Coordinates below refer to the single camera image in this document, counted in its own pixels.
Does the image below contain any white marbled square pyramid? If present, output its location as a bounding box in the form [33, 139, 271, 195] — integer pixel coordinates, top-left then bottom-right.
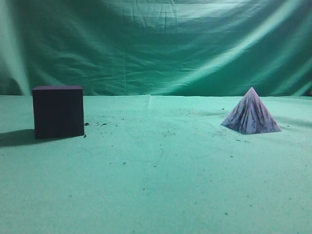
[221, 87, 282, 135]

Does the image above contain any dark purple cube block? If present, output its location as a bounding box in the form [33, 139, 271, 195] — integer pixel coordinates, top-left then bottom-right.
[32, 85, 85, 139]

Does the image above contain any green table cloth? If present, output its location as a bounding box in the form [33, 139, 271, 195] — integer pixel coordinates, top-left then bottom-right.
[0, 96, 312, 234]

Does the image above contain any green backdrop cloth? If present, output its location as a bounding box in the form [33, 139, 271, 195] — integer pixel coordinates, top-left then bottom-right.
[0, 0, 312, 97]

